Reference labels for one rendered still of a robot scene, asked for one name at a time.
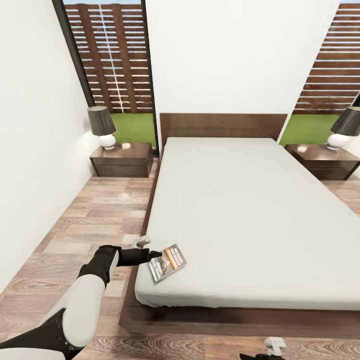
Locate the hardback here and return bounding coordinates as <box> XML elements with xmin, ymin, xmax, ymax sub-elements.
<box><xmin>148</xmin><ymin>244</ymin><xmax>187</xmax><ymax>283</ymax></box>

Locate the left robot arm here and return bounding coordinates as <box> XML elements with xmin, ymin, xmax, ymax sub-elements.
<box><xmin>0</xmin><ymin>236</ymin><xmax>163</xmax><ymax>360</ymax></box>

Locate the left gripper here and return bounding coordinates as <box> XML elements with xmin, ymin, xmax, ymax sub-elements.
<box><xmin>126</xmin><ymin>248</ymin><xmax>163</xmax><ymax>267</ymax></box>

